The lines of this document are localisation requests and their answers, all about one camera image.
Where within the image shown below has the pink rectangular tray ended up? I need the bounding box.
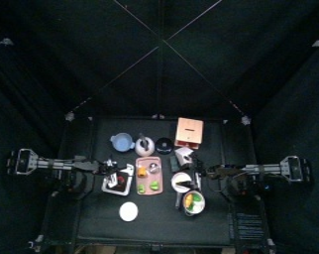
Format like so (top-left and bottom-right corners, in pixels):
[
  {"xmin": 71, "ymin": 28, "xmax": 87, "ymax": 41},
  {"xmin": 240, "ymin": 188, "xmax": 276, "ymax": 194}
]
[{"xmin": 135, "ymin": 156, "xmax": 165, "ymax": 196}]

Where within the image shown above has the white toy kettle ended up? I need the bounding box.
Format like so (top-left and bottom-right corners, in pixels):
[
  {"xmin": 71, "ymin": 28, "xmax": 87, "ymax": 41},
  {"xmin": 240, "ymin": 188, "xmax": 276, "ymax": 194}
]
[{"xmin": 133, "ymin": 133, "xmax": 157, "ymax": 158}]

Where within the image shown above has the pink wooden toy box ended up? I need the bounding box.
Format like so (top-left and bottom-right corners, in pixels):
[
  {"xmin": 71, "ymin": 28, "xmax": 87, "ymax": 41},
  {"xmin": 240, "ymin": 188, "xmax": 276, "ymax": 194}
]
[{"xmin": 173, "ymin": 116, "xmax": 205, "ymax": 150}]

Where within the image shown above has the white toy appliance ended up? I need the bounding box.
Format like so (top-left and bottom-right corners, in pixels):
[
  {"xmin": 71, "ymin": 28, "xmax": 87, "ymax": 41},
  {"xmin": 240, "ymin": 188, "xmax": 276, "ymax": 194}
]
[{"xmin": 173, "ymin": 146, "xmax": 196, "ymax": 166}]

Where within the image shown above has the white rectangular tray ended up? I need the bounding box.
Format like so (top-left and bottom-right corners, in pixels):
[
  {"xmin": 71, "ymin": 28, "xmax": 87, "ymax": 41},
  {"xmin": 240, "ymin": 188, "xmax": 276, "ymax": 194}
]
[{"xmin": 100, "ymin": 163, "xmax": 136, "ymax": 197}]

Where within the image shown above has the blue toy pot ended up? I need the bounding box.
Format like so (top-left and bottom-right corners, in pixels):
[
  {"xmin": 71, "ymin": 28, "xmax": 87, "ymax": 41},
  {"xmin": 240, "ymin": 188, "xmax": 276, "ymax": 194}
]
[{"xmin": 108, "ymin": 132, "xmax": 136, "ymax": 154}]

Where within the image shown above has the silver toy pan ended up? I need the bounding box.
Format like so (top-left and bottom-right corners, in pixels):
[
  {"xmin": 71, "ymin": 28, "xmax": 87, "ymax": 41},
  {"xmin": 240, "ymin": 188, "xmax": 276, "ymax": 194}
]
[{"xmin": 175, "ymin": 190, "xmax": 208, "ymax": 217}]

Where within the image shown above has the white round plate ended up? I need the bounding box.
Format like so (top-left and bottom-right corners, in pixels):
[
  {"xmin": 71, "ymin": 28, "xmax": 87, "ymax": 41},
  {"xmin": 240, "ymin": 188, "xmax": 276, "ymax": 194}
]
[{"xmin": 117, "ymin": 201, "xmax": 140, "ymax": 223}]

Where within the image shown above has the black round lid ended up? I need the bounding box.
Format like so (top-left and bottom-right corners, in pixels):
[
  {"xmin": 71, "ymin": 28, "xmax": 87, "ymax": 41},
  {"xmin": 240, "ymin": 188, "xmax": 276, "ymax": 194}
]
[{"xmin": 155, "ymin": 137, "xmax": 175, "ymax": 156}]

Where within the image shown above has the small white plate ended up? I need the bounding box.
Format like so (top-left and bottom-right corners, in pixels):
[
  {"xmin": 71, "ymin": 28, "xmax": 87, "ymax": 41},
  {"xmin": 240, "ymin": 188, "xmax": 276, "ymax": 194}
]
[{"xmin": 171, "ymin": 172, "xmax": 195, "ymax": 194}]

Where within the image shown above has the green toy vegetable piece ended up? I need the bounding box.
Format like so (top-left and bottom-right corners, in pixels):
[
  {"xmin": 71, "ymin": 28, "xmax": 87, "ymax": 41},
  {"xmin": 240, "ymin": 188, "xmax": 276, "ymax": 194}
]
[{"xmin": 192, "ymin": 194, "xmax": 205, "ymax": 210}]

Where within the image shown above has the white toy knife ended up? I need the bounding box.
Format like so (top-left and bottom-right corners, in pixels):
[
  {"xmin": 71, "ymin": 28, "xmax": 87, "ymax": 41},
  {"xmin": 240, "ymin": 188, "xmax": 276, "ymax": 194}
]
[{"xmin": 195, "ymin": 172, "xmax": 204, "ymax": 192}]

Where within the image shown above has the white text label sticker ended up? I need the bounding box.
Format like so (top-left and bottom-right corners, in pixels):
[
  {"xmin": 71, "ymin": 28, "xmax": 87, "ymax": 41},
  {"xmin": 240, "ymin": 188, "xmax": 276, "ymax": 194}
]
[{"xmin": 235, "ymin": 212, "xmax": 267, "ymax": 245}]

